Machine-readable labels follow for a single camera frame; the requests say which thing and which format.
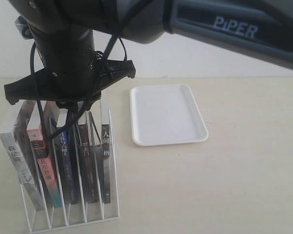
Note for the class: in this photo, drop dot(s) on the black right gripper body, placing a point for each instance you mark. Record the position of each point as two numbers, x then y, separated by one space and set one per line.
69 63

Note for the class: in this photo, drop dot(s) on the dark blue moon book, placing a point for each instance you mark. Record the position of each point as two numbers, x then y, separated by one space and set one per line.
63 143

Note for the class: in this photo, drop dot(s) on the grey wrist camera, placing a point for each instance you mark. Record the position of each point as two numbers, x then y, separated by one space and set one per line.
21 26

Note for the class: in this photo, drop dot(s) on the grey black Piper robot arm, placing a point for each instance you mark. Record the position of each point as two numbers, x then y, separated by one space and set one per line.
261 29

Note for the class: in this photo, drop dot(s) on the white wire book rack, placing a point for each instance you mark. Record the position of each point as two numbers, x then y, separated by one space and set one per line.
82 213

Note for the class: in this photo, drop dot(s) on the grey marbled white book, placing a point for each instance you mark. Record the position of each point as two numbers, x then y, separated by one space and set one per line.
14 137

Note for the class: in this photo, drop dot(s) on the black grey spine book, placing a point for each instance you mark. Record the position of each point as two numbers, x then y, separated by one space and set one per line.
105 137

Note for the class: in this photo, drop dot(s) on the red pink spine book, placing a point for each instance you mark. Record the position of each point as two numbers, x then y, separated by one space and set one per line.
45 157

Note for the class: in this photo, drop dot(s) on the white plastic tray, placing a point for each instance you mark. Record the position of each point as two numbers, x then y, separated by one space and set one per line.
165 115

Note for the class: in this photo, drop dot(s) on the dark brown spine book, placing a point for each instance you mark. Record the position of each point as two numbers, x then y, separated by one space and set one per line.
87 160

